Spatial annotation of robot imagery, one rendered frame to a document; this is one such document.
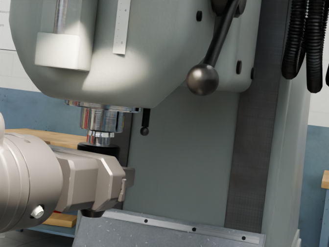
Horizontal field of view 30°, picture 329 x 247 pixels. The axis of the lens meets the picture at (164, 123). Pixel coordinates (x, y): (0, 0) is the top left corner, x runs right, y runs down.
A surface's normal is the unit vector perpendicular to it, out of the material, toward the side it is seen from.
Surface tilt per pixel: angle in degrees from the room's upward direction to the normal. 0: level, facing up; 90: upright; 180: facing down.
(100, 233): 64
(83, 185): 90
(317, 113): 90
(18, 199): 94
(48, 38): 90
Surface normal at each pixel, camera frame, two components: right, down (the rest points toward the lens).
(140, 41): 0.19, 0.23
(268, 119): -0.27, 0.02
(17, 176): 0.85, -0.20
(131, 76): 0.31, 0.51
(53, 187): 0.86, 0.10
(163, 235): -0.19, -0.43
